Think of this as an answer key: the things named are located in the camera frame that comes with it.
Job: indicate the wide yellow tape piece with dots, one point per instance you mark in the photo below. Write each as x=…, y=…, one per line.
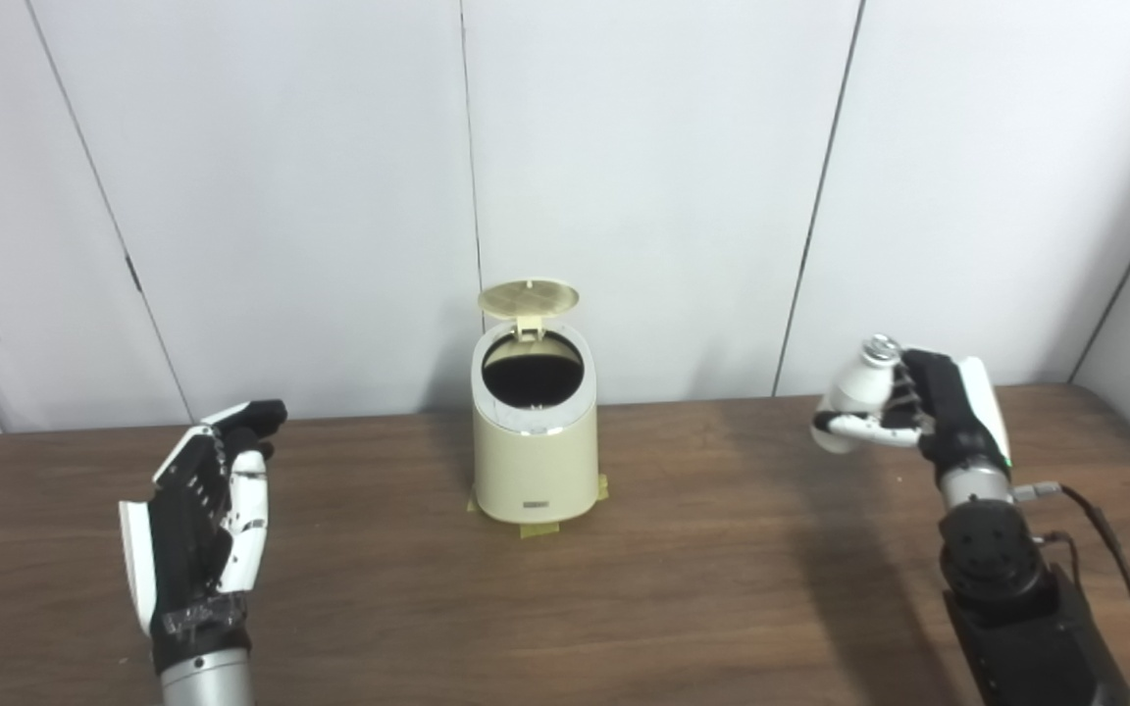
x=539, y=529

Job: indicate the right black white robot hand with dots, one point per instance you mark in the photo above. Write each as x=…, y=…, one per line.
x=952, y=412

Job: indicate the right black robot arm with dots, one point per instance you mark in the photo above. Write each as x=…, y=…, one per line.
x=1006, y=598

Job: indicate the black wall panel hinge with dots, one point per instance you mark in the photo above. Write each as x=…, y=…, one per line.
x=133, y=274

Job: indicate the cream round bin lid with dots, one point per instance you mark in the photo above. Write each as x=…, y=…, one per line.
x=529, y=296

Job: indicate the cream-colored bin body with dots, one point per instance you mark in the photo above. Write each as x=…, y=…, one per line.
x=534, y=471

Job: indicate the small white plastic bottle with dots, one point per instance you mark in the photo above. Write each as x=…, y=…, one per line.
x=854, y=387

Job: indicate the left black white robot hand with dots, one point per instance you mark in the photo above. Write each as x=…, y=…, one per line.
x=178, y=554

